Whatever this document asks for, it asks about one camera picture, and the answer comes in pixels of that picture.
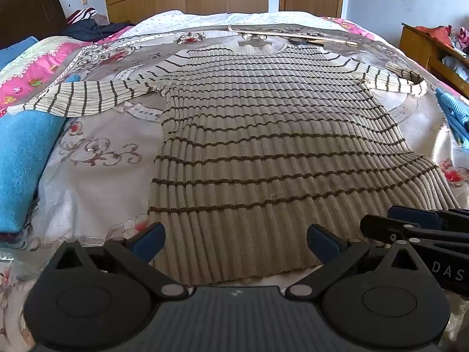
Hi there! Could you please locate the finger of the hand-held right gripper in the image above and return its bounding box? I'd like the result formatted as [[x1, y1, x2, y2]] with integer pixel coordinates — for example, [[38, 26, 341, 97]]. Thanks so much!
[[360, 214, 469, 251], [388, 205, 469, 229]]

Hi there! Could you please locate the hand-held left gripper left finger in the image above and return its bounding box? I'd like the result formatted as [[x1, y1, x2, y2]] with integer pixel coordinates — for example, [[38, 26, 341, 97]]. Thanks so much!
[[43, 222, 192, 300]]

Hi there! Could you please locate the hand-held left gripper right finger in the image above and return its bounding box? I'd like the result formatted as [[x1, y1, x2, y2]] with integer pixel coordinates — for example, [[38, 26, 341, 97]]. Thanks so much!
[[284, 223, 441, 300]]

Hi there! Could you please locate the beige brown-striped knit sweater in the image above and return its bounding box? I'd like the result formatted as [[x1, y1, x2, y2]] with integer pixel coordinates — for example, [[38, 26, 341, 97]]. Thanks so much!
[[7, 42, 461, 287]]

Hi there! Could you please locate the pink white clothes pile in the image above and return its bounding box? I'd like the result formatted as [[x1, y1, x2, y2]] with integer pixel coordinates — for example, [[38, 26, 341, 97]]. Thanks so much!
[[449, 27, 469, 53]]

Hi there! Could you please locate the floral bed sheet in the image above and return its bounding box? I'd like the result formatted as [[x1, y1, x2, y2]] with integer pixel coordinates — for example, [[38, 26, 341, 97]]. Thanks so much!
[[0, 11, 469, 352]]

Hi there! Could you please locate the blue knit cloth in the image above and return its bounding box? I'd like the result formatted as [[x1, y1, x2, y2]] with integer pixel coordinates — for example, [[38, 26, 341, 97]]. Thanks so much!
[[435, 88, 469, 146]]

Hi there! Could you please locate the blue fleece blanket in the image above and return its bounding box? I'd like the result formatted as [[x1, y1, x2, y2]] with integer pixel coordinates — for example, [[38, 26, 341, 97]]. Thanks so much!
[[0, 113, 72, 234]]

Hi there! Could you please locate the wooden side cabinet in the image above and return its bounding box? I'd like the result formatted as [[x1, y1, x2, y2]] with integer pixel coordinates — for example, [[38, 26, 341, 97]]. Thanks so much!
[[399, 23, 469, 100]]

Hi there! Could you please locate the pink patterned quilt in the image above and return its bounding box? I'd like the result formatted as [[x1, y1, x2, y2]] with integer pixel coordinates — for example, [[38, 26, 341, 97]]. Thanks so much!
[[0, 26, 137, 119]]

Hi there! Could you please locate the long wooden stick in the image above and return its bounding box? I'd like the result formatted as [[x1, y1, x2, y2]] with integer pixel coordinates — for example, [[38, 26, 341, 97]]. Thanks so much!
[[227, 24, 358, 47]]

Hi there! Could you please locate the dark navy clothing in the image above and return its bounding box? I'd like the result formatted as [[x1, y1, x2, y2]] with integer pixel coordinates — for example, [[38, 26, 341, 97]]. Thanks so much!
[[60, 16, 135, 42]]

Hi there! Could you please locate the white dotted quilt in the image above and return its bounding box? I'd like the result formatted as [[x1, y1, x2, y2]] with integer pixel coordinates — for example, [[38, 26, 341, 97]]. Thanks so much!
[[121, 10, 353, 38]]

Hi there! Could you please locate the blue pillow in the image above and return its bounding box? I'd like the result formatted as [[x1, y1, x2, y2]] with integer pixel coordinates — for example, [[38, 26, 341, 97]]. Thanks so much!
[[0, 37, 39, 71]]

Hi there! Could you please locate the red white striped cloth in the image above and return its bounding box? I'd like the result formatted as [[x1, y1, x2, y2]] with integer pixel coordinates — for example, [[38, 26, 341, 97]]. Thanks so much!
[[66, 7, 98, 25]]

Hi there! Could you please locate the dark wooden headboard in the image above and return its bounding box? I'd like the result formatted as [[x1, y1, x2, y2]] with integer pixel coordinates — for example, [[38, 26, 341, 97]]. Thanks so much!
[[0, 0, 69, 50]]

